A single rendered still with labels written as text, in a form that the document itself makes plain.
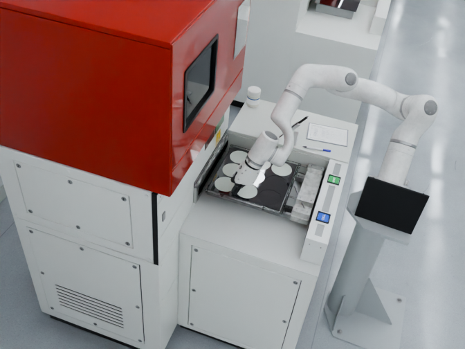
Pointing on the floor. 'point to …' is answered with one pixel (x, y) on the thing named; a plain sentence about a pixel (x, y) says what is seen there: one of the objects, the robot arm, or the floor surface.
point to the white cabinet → (240, 296)
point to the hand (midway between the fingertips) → (235, 189)
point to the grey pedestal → (365, 289)
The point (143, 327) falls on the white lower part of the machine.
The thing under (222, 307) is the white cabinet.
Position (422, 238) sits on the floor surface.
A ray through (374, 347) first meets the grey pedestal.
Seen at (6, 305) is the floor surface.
